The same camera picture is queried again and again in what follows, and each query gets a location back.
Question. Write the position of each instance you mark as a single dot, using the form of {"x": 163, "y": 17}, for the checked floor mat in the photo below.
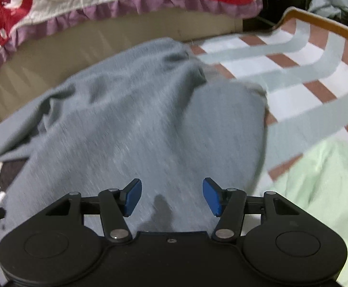
{"x": 296, "y": 95}

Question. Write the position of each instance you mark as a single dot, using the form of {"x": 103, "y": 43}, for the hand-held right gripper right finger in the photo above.
{"x": 211, "y": 197}

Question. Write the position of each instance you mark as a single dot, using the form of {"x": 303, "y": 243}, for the grey hoodie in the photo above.
{"x": 132, "y": 119}

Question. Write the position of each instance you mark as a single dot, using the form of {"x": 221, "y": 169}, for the beige bed base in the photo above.
{"x": 72, "y": 41}

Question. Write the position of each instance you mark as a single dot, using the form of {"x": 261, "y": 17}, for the light green cloth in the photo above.
{"x": 320, "y": 185}

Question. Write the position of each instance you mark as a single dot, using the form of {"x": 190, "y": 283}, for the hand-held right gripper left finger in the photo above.
{"x": 131, "y": 198}

